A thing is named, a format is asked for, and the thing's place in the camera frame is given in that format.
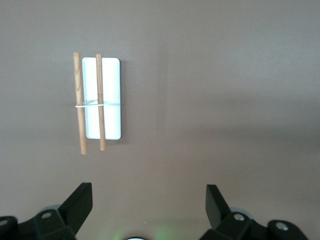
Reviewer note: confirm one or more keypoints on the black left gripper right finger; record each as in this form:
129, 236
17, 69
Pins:
220, 215

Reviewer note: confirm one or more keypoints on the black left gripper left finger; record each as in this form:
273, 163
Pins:
67, 215

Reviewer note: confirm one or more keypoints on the white rack with wooden rods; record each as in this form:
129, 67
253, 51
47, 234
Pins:
110, 120

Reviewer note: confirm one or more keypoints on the brown table mat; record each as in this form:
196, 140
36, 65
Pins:
212, 100

